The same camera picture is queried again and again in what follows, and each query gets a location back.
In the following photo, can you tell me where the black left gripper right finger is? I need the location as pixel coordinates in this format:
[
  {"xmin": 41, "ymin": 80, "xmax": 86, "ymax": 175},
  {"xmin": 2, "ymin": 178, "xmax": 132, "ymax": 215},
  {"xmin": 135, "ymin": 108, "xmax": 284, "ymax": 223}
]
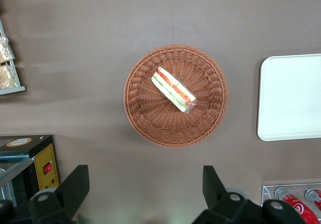
[{"xmin": 192, "ymin": 165, "xmax": 307, "ymax": 224}]

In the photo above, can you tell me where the clear bag of crackers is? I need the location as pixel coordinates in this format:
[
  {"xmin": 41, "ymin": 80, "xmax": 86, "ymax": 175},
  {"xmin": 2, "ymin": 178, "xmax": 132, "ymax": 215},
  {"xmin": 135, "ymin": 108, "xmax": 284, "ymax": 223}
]
[
  {"xmin": 0, "ymin": 64, "xmax": 20, "ymax": 90},
  {"xmin": 0, "ymin": 35, "xmax": 16, "ymax": 64}
]

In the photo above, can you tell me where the clear acrylic bottle rack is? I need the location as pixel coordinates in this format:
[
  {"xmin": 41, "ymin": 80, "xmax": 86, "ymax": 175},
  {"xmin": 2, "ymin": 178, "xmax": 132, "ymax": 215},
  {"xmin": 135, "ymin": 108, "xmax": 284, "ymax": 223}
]
[{"xmin": 260, "ymin": 182, "xmax": 321, "ymax": 224}]

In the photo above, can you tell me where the beige plastic tray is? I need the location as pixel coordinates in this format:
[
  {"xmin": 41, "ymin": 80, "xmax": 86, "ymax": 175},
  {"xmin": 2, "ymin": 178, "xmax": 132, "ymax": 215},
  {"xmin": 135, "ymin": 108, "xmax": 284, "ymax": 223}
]
[{"xmin": 257, "ymin": 53, "xmax": 321, "ymax": 142}]

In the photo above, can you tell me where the sandwich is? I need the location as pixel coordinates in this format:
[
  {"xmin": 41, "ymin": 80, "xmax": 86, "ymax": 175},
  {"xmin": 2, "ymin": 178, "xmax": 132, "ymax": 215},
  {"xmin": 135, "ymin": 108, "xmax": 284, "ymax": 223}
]
[{"xmin": 150, "ymin": 66, "xmax": 197, "ymax": 114}]

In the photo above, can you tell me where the red cola bottle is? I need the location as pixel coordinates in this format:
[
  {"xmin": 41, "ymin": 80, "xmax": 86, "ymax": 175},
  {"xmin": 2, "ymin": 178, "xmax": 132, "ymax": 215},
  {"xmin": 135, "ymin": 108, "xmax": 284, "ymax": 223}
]
[
  {"xmin": 274, "ymin": 186, "xmax": 319, "ymax": 224},
  {"xmin": 304, "ymin": 187, "xmax": 321, "ymax": 211}
]

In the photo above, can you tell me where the black food warmer appliance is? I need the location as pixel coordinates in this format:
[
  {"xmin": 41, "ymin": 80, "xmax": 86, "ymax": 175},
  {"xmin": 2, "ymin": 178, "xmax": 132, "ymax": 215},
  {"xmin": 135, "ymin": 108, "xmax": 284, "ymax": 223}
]
[{"xmin": 0, "ymin": 134, "xmax": 61, "ymax": 207}]

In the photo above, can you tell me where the tray of wrapped snacks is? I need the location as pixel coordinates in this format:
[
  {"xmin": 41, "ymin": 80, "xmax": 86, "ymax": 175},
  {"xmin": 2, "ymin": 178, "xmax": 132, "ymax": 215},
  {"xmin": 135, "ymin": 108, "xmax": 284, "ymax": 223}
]
[{"xmin": 0, "ymin": 20, "xmax": 27, "ymax": 96}]

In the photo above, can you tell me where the brown wicker basket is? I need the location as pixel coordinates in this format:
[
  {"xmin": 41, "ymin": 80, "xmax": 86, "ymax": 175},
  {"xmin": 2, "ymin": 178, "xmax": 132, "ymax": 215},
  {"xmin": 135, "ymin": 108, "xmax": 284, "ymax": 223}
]
[{"xmin": 123, "ymin": 45, "xmax": 229, "ymax": 148}]

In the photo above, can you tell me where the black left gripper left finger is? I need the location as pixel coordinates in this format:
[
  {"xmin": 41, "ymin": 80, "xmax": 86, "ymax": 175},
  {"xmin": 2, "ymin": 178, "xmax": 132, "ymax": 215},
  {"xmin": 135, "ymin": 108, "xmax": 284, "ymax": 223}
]
[{"xmin": 0, "ymin": 165, "xmax": 90, "ymax": 224}]

